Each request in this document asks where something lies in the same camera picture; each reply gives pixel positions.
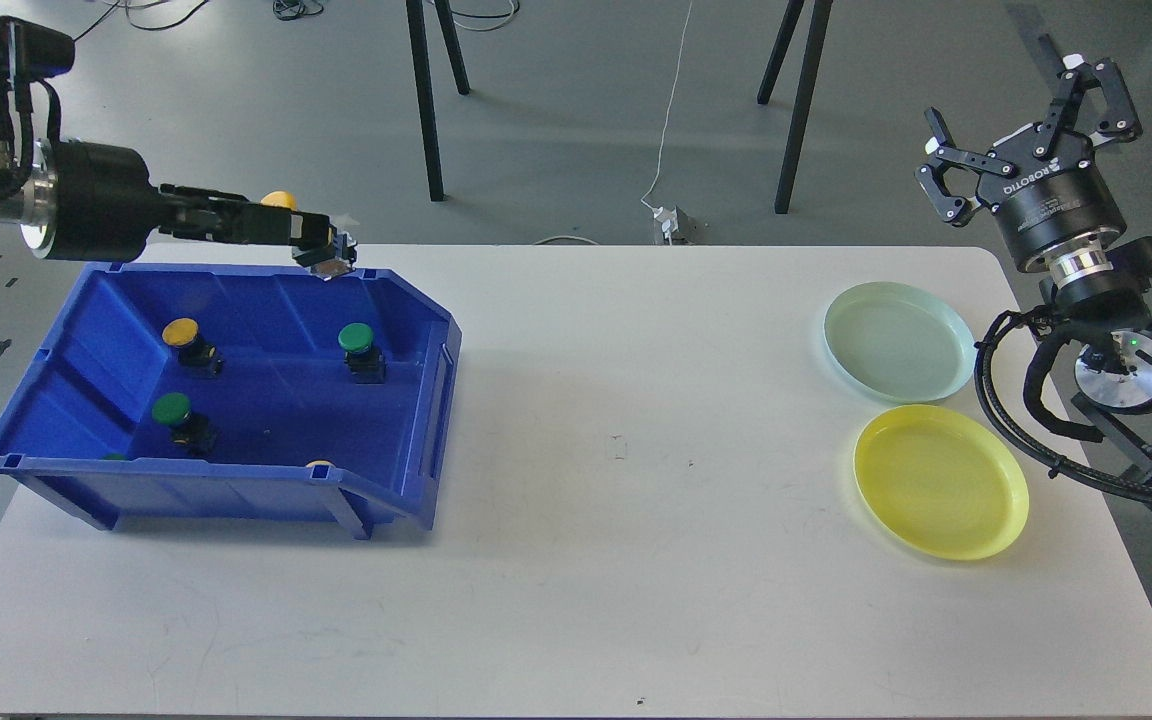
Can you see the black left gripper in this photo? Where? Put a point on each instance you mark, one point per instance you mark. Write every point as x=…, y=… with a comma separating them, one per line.
x=95, y=202

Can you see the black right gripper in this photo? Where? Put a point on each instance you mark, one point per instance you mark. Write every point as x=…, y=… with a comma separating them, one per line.
x=1057, y=193

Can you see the yellow push button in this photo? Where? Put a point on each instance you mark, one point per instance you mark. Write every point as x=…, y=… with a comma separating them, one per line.
x=316, y=244
x=191, y=349

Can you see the green push button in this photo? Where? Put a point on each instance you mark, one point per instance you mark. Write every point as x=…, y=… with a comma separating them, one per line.
x=188, y=428
x=363, y=357

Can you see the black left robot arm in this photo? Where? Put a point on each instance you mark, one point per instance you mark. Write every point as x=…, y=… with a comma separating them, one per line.
x=30, y=111

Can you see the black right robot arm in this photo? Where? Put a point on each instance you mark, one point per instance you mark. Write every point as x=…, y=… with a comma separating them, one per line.
x=1093, y=329

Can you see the light green plastic plate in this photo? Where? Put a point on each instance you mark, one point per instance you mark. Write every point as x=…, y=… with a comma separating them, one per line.
x=898, y=343

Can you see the yellow plastic plate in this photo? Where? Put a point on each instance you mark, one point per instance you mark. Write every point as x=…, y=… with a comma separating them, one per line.
x=940, y=483

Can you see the blue plastic storage bin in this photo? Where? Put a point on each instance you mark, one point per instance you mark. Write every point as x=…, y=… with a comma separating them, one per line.
x=283, y=398

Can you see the black tripod leg right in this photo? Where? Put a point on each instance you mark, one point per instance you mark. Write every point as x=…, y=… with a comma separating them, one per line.
x=805, y=87

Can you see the black tripod leg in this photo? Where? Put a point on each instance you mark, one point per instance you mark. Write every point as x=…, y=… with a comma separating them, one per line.
x=423, y=82
x=805, y=87

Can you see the black tripod leg left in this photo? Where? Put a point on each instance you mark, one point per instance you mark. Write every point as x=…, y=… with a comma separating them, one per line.
x=423, y=82

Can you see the white power adapter plug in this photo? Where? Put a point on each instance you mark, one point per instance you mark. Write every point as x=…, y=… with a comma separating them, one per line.
x=674, y=227

